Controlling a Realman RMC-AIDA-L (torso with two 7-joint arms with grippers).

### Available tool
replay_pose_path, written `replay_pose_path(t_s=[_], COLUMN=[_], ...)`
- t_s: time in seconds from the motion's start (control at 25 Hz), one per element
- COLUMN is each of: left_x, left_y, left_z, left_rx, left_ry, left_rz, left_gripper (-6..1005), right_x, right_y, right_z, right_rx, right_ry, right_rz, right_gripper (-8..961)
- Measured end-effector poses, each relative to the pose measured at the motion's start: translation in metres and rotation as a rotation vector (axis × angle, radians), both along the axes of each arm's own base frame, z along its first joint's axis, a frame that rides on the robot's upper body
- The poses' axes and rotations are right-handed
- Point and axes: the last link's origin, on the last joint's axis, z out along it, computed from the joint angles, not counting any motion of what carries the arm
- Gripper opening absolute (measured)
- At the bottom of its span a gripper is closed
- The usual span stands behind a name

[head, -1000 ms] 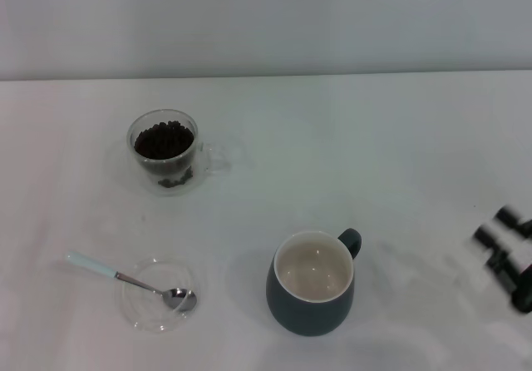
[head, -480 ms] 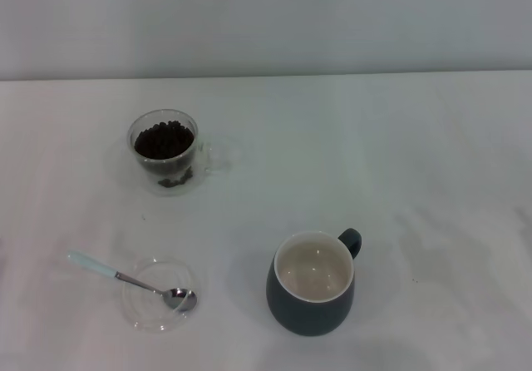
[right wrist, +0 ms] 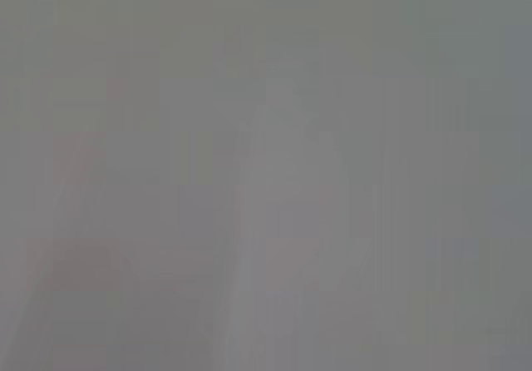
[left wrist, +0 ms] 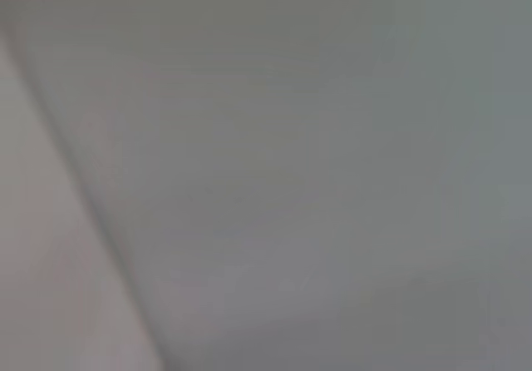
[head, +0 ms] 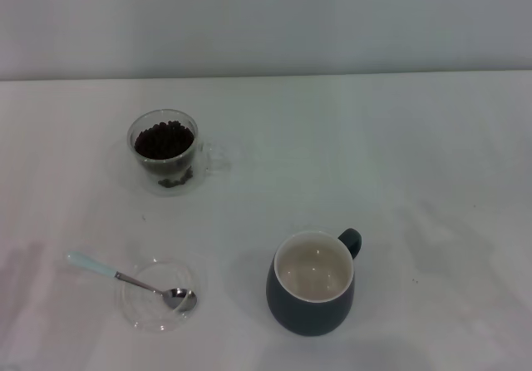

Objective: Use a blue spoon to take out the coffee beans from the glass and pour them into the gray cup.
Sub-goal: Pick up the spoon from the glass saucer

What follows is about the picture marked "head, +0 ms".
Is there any coffee beans pile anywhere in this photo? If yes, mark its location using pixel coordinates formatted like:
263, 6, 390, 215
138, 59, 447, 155
133, 120, 195, 161

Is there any clear glass cup with handle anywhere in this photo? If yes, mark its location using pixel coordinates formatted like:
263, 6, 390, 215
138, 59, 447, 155
126, 109, 232, 200

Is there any dark green ceramic mug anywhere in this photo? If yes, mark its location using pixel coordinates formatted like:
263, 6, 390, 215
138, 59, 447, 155
265, 227, 363, 338

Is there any clear glass saucer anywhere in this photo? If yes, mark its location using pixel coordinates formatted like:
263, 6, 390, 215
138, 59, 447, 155
122, 256, 205, 334

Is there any blue handled metal spoon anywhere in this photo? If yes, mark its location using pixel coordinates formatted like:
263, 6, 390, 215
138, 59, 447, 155
66, 250, 198, 311

